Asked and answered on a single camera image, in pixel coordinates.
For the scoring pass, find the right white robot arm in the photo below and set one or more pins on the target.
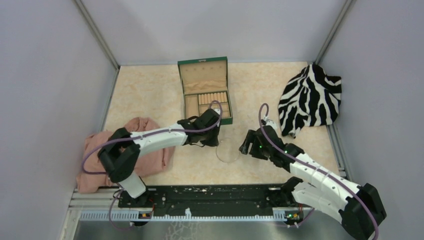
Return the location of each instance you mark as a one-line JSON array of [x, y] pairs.
[[358, 208]]

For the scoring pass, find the green jewelry box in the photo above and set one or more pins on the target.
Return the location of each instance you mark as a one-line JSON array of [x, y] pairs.
[[205, 75]]

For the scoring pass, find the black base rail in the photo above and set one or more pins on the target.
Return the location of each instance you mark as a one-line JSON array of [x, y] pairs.
[[240, 200]]

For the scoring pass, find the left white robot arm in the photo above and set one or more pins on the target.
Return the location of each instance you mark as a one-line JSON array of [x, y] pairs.
[[119, 155]]

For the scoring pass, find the zebra print cloth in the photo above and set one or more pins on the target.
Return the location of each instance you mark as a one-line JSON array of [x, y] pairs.
[[310, 99]]

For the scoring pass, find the silver pearl bangle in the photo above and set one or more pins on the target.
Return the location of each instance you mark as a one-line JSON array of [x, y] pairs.
[[227, 151]]

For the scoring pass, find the pink cloth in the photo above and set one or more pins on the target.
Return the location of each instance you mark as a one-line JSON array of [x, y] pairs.
[[150, 164]]

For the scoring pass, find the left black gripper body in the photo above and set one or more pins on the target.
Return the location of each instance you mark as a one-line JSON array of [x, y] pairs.
[[210, 137]]

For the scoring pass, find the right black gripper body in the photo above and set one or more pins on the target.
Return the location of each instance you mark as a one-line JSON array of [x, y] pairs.
[[257, 150]]

